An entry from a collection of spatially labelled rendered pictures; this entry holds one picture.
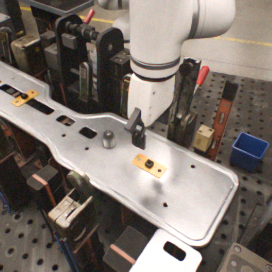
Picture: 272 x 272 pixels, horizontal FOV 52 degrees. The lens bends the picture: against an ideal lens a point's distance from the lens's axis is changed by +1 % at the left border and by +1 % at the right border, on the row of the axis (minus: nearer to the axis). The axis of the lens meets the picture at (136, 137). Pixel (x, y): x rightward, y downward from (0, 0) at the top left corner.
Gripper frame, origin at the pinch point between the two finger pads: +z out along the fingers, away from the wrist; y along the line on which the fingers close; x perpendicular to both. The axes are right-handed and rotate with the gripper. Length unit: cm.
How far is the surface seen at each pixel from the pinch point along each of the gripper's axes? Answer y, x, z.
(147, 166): 0.9, 0.2, 11.4
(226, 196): -2.7, 18.9, 12.1
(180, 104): -14.3, -0.5, 2.6
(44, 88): -6.8, -45.3, 12.1
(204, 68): -24.9, 0.0, -2.5
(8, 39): -13, -69, 5
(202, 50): -239, -83, 112
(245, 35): -300, -56, 112
